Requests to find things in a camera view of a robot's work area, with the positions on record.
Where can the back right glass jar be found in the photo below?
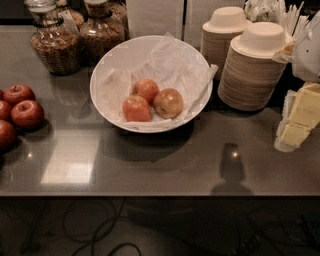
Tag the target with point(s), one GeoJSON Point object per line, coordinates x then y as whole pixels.
{"type": "Point", "coordinates": [120, 10]}

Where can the white bowl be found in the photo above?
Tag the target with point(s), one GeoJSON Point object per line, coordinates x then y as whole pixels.
{"type": "Point", "coordinates": [133, 56]}

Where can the red apple bottom left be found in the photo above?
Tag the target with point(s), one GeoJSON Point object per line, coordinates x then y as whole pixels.
{"type": "Point", "coordinates": [8, 135]}

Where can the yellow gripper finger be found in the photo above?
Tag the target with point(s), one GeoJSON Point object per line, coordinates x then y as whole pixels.
{"type": "Point", "coordinates": [279, 143]}
{"type": "Point", "coordinates": [304, 115]}

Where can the white paper liner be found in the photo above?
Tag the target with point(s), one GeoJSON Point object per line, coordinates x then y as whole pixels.
{"type": "Point", "coordinates": [173, 66]}

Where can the red apple top left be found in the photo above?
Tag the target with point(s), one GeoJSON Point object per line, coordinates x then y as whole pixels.
{"type": "Point", "coordinates": [18, 93]}

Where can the front stack paper bowls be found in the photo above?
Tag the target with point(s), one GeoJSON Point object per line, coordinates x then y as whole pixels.
{"type": "Point", "coordinates": [250, 74]}

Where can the stack paper bowls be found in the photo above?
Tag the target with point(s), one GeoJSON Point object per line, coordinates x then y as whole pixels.
{"type": "Point", "coordinates": [250, 74]}
{"type": "Point", "coordinates": [225, 24]}

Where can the left glass cereal jar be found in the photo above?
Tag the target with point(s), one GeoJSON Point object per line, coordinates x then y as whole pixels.
{"type": "Point", "coordinates": [58, 48]}

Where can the white napkin dispenser left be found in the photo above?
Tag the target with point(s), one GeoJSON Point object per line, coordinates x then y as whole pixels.
{"type": "Point", "coordinates": [155, 17]}

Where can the back stack paper bowls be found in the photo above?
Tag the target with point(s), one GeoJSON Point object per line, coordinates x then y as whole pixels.
{"type": "Point", "coordinates": [225, 24]}

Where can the red apple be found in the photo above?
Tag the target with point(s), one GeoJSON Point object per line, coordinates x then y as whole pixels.
{"type": "Point", "coordinates": [18, 93]}
{"type": "Point", "coordinates": [8, 135]}
{"type": "Point", "coordinates": [27, 115]}

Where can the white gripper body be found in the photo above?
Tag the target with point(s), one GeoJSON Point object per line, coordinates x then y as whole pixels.
{"type": "Point", "coordinates": [308, 56]}

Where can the wrapped plastic cutlery bundle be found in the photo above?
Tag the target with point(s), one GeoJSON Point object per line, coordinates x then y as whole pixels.
{"type": "Point", "coordinates": [275, 11]}

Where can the back left glass jar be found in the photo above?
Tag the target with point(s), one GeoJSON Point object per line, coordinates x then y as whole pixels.
{"type": "Point", "coordinates": [64, 9]}

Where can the red apple left edge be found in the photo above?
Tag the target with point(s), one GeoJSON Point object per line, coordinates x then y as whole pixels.
{"type": "Point", "coordinates": [5, 111]}

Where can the red apple middle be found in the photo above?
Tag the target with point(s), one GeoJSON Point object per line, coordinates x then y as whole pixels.
{"type": "Point", "coordinates": [27, 115]}

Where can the glass cereal jar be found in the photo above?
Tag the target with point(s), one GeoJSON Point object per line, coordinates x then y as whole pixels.
{"type": "Point", "coordinates": [102, 31]}
{"type": "Point", "coordinates": [58, 48]}

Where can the middle glass cereal jar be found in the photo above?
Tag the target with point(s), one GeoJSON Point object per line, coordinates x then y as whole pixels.
{"type": "Point", "coordinates": [102, 31]}

